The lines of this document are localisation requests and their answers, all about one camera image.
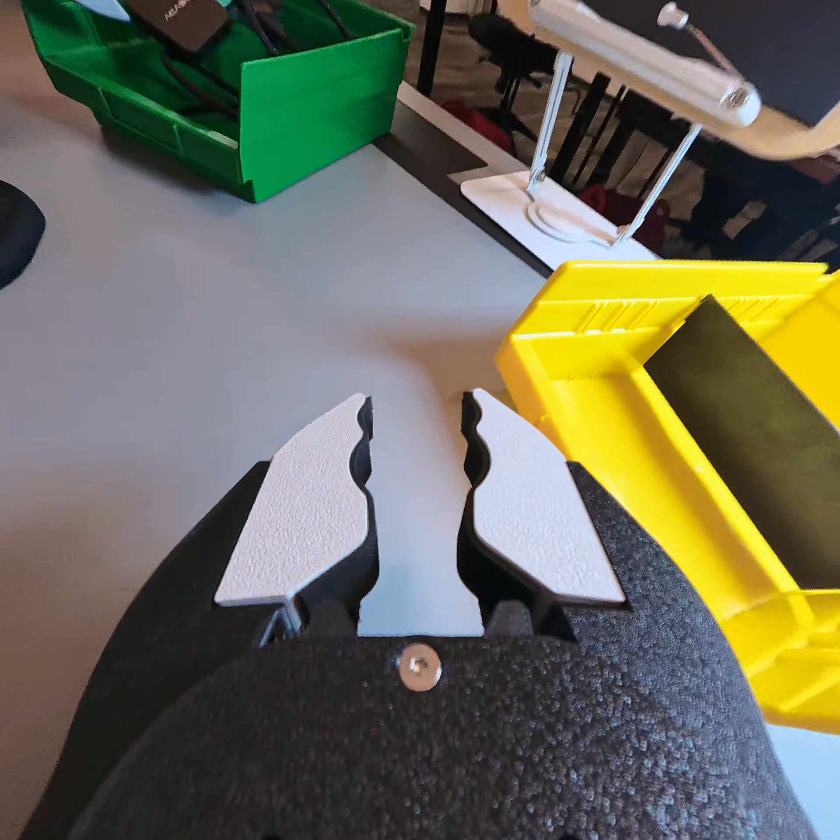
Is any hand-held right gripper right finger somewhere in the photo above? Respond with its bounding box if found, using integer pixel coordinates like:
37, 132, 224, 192
457, 387, 627, 626

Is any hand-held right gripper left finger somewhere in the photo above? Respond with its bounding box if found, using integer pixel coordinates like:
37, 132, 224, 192
214, 392, 382, 614

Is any black hdmi splitter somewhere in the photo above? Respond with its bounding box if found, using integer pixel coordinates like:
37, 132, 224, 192
125, 0, 232, 55

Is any yellow plastic bin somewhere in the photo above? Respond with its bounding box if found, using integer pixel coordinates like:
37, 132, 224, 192
495, 261, 840, 732

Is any green plastic bin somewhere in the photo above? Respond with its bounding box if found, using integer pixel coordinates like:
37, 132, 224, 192
23, 0, 416, 203

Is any black bin divider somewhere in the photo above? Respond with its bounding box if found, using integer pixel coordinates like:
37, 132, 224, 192
646, 295, 840, 588

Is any white board stand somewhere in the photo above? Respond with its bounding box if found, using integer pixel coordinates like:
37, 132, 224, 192
459, 0, 763, 263

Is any black office chair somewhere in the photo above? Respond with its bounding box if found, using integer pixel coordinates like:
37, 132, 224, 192
469, 13, 560, 132

